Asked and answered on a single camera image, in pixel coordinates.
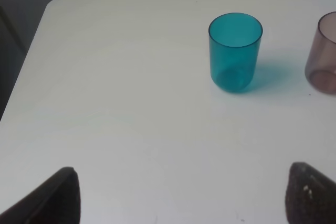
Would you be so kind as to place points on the pink translucent plastic cup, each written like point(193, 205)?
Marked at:
point(320, 66)

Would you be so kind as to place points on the teal translucent plastic cup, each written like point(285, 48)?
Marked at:
point(234, 41)

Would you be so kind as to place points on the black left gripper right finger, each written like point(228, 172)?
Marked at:
point(310, 195)

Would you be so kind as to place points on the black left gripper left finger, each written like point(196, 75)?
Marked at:
point(57, 200)

